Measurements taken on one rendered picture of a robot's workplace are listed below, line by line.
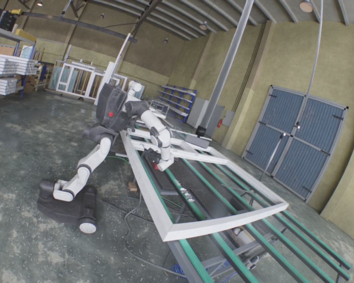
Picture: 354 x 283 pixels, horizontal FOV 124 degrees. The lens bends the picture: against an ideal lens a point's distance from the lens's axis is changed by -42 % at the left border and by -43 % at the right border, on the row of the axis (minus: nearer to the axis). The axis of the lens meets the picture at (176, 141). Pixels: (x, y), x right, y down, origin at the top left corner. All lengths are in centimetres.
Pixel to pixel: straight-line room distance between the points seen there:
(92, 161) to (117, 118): 45
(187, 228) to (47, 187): 137
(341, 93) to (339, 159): 260
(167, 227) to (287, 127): 718
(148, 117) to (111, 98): 32
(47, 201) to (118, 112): 116
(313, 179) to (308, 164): 64
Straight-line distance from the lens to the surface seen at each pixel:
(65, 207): 177
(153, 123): 103
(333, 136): 708
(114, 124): 128
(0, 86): 505
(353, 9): 926
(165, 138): 103
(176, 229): 74
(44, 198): 182
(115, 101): 121
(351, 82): 791
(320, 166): 696
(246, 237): 147
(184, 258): 77
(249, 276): 88
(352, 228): 721
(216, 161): 216
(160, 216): 77
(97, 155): 143
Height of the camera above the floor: 143
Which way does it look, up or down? 14 degrees down
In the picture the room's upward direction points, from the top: 22 degrees clockwise
